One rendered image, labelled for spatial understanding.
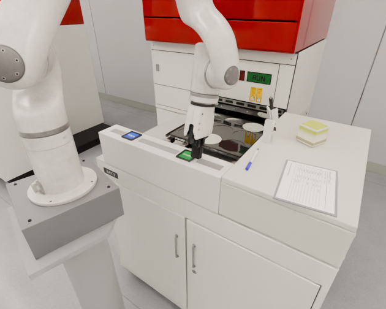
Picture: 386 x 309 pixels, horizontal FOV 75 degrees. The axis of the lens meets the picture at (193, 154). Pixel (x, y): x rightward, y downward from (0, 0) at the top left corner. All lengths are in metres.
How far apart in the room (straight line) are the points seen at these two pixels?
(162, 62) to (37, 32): 1.00
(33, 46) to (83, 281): 0.76
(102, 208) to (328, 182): 0.65
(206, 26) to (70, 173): 0.52
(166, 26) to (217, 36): 0.82
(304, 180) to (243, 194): 0.18
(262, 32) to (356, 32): 1.56
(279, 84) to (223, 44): 0.64
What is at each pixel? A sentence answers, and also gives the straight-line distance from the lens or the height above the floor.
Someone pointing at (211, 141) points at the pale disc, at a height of 0.90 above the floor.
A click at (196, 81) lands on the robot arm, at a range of 0.72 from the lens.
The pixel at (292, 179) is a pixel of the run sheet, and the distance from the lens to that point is 0.76.
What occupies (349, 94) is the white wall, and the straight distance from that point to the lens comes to 2.73.
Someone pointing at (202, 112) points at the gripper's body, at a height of 1.13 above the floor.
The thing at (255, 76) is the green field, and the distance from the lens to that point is 1.26.
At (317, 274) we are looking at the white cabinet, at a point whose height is 0.77.
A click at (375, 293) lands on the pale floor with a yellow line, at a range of 1.91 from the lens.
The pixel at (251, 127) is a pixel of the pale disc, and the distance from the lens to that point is 1.21.
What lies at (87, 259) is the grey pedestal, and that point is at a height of 0.67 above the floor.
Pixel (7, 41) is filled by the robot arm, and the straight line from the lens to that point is 0.63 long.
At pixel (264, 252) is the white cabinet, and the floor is 0.75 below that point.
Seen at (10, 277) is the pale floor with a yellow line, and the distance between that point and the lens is 1.98.
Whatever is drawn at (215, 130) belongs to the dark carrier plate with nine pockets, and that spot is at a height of 0.90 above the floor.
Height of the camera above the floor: 1.39
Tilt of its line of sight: 31 degrees down
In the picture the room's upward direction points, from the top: straight up
